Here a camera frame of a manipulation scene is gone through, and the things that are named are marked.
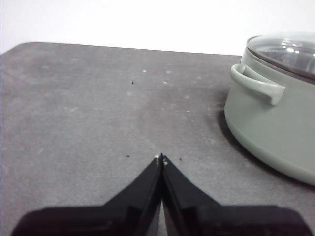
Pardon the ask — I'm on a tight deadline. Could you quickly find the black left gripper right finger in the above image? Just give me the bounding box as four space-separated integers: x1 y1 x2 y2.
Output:
162 155 313 236

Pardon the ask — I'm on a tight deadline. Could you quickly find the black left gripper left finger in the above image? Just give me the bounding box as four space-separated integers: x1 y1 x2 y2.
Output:
11 154 163 236

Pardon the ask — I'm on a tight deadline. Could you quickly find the glass lid with green knob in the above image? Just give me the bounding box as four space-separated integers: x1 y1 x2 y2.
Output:
247 33 315 81

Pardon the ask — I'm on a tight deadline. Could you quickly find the pale green electric pot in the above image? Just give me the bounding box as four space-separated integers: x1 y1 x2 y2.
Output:
223 33 315 187

